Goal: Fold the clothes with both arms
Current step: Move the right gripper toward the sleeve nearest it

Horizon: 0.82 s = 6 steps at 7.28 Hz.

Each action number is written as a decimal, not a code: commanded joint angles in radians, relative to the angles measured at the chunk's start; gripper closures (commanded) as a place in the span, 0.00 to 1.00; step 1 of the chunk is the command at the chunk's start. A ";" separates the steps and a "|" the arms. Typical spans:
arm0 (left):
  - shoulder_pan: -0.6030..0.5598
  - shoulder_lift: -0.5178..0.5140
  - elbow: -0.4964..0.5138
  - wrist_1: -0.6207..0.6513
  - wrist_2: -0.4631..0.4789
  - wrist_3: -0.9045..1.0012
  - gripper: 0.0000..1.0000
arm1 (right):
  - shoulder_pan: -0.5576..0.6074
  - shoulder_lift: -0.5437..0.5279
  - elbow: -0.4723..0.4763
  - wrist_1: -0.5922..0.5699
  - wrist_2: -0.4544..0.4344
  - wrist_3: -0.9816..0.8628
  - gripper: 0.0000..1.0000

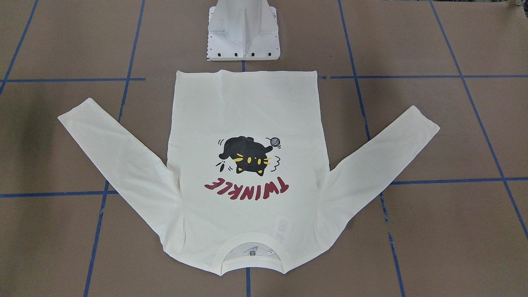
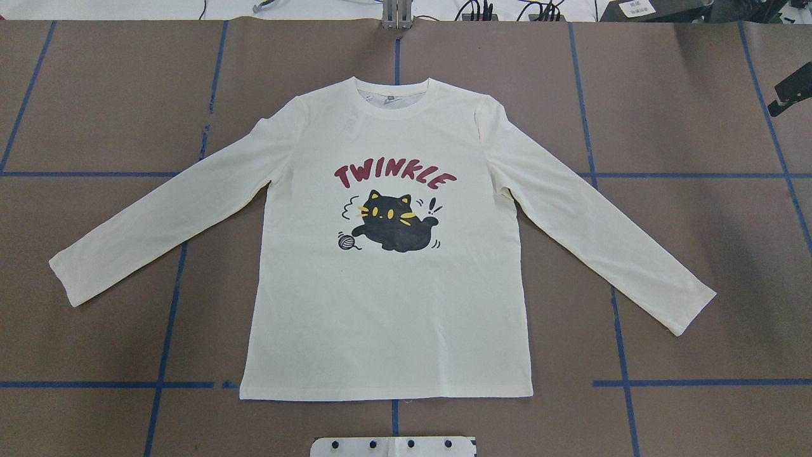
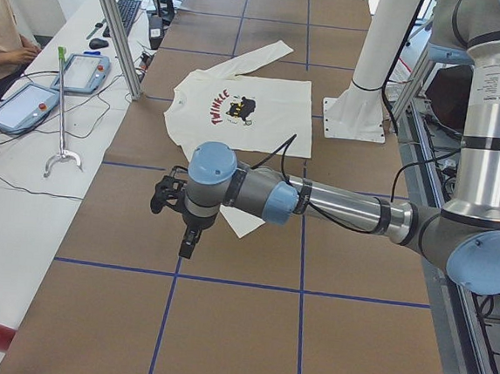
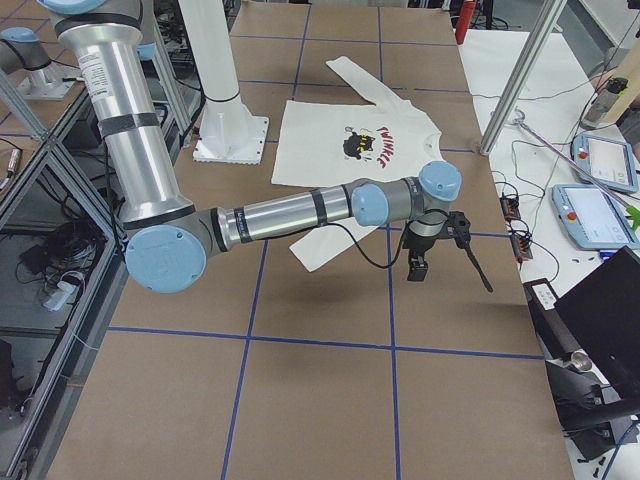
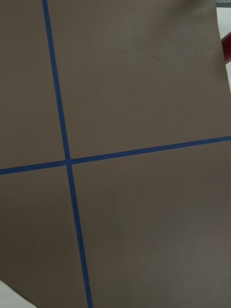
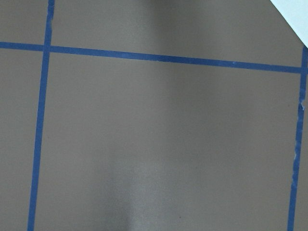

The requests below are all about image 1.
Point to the cream long-sleeve cat shirt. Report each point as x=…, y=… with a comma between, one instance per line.
x=247, y=182

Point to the white camera mast base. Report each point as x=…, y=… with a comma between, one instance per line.
x=243, y=30

